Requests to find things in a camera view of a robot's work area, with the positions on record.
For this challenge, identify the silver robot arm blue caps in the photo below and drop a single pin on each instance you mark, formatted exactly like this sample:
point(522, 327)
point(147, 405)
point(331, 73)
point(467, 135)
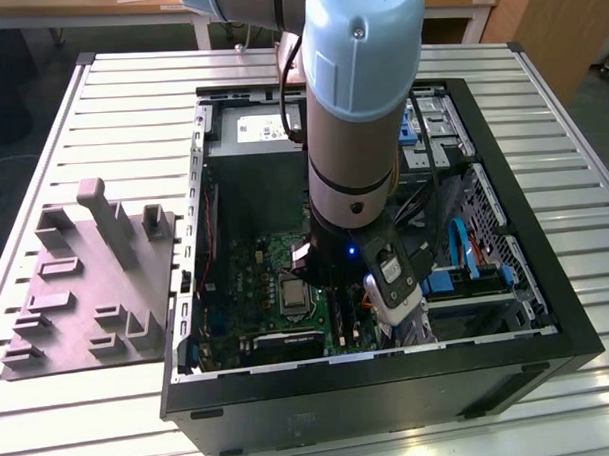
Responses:
point(352, 151)

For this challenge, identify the silver CPU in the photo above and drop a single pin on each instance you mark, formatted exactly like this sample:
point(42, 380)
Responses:
point(294, 294)

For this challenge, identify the CPU socket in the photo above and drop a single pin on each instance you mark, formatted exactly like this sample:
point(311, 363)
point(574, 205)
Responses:
point(287, 316)

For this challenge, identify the green motherboard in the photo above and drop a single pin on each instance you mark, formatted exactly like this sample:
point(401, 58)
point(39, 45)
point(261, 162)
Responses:
point(246, 290)

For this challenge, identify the black graphics card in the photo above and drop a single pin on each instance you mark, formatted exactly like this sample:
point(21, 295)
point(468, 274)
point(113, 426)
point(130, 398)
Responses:
point(288, 341)

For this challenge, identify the grey power supply unit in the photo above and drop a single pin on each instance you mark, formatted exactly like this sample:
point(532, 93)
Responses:
point(253, 190)

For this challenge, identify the hard disk in blue carrier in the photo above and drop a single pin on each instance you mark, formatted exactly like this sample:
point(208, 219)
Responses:
point(439, 285)

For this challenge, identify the black case fan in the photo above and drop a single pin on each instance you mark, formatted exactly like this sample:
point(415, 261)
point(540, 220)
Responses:
point(216, 216)

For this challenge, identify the metal disk bay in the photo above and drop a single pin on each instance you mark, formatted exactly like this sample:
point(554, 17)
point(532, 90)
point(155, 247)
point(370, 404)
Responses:
point(467, 312)

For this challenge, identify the blue disk carrier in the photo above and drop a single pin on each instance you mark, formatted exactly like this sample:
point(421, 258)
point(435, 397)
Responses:
point(406, 134)

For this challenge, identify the black PC case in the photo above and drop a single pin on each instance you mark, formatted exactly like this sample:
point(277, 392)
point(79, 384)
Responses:
point(341, 412)

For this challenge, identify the metal drive cage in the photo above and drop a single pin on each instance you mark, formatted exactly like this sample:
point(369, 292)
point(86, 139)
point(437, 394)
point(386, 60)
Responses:
point(452, 158)

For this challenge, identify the grey parts rack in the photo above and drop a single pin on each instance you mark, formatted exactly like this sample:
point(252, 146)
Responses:
point(97, 295)

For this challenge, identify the wooden cabinet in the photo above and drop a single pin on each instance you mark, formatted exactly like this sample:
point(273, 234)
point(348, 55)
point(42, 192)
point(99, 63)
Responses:
point(553, 29)

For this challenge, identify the wooden desk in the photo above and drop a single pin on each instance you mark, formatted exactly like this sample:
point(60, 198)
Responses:
point(101, 7)

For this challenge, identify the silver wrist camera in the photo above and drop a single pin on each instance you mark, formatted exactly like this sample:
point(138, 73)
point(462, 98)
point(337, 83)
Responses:
point(402, 312)

